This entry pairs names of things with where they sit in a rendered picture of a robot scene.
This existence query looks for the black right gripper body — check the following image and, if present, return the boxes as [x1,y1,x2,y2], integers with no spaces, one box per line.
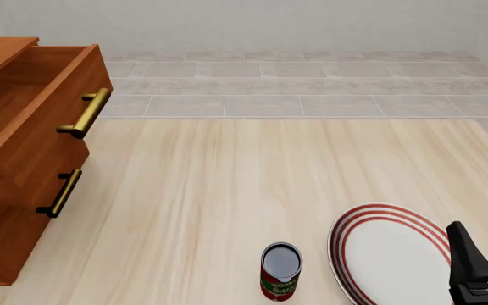
[448,274,488,305]

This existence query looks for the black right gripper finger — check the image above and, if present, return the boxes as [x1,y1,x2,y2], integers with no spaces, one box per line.
[446,220,488,291]

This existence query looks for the tomato sauce tin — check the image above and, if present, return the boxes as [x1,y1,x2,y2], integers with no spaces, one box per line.
[259,241,303,302]

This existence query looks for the dark brass drawer handle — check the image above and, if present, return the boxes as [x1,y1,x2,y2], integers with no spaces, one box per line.
[35,168,83,219]

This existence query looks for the open wooden drawer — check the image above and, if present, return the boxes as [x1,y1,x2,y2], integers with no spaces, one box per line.
[0,43,114,193]

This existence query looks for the white plate with red rings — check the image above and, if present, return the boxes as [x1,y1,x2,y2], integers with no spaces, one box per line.
[326,202,455,305]

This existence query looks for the closed wooden drawer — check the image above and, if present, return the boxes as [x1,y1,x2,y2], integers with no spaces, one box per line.
[0,138,91,211]

